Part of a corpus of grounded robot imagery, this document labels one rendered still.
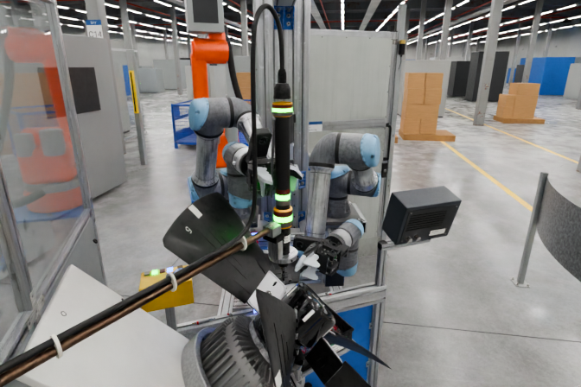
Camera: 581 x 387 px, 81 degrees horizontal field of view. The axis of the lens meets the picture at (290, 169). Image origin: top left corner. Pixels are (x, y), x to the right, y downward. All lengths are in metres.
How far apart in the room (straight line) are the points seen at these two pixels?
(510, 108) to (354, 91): 10.53
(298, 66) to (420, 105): 7.40
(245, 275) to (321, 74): 2.12
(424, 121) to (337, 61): 6.45
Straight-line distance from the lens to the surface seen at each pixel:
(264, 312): 0.51
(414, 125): 9.01
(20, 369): 0.57
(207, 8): 4.74
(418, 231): 1.48
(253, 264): 0.80
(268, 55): 1.69
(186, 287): 1.22
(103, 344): 0.73
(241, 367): 0.79
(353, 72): 2.82
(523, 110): 13.27
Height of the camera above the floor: 1.73
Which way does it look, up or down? 17 degrees down
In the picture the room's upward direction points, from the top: straight up
